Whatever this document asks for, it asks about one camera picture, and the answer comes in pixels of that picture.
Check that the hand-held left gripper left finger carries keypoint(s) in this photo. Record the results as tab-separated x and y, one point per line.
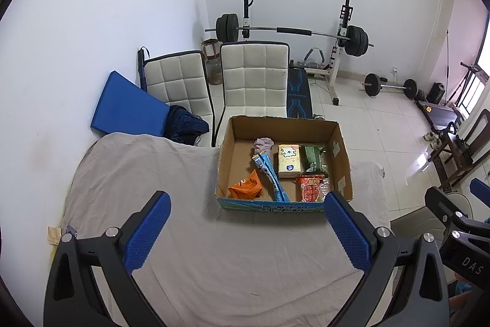
147	231

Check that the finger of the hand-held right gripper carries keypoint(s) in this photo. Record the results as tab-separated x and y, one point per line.
444	206
481	191

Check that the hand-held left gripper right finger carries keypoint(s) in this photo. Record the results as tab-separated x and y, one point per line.
346	231

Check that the red snack packet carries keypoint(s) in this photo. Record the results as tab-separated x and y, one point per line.
310	191

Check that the green snack packet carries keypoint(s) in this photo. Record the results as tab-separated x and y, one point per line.
312	158

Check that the yellow tissue pack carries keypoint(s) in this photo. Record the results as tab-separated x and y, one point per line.
289	160

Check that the long blue snack packet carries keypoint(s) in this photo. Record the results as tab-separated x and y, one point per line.
271	177

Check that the orange snack packet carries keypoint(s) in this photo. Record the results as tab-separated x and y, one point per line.
247	189

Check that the cardboard box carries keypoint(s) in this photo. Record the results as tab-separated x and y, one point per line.
237	158

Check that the pink cloth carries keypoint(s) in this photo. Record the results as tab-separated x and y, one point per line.
262	145

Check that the beige plastic chair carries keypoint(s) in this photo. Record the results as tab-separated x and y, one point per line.
411	221

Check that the dark wooden chair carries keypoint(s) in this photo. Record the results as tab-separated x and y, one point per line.
461	154

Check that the pair of light shoes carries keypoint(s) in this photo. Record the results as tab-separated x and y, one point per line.
432	139

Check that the blue smartphone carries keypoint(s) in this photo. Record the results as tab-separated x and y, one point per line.
71	231

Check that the beige paper scrap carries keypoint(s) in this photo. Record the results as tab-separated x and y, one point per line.
54	235

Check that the grey tablecloth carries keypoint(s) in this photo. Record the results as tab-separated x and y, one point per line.
237	258

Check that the black speaker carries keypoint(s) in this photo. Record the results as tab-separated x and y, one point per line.
435	93

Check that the dark blue garment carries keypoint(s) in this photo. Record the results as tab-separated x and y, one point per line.
185	124

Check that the blue foam mat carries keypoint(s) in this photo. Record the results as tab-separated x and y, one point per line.
126	106

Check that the short barbell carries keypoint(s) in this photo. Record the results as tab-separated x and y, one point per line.
390	86

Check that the black bench pad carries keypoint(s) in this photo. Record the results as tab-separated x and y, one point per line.
298	93

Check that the white padded chair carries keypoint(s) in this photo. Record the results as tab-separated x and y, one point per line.
254	78
174	82

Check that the black and blue bar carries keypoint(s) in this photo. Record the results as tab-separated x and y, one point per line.
142	66

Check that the glass jar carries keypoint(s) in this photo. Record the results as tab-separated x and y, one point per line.
214	72

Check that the white bench press rack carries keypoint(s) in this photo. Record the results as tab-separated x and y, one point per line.
337	59

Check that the long barbell with black plates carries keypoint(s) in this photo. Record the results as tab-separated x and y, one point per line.
293	31

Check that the black metal frame stand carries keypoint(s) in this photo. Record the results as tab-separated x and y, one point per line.
469	78

